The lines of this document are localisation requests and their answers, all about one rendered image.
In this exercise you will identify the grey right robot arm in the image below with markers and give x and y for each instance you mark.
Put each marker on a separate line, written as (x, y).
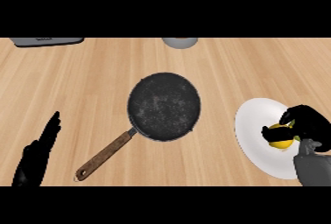
(313, 166)

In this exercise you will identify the grey round bowl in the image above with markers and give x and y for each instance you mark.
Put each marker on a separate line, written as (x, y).
(180, 42)

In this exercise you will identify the white plate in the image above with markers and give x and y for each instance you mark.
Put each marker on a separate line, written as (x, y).
(258, 137)

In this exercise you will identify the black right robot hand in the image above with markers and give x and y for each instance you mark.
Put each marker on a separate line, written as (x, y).
(312, 125)

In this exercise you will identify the grey flat appliance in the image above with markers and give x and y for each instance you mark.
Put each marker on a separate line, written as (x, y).
(44, 41)

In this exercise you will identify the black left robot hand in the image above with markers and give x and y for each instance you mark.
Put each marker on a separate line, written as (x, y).
(37, 154)

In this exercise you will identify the yellow lemon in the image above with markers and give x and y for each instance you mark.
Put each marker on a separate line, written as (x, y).
(282, 143)

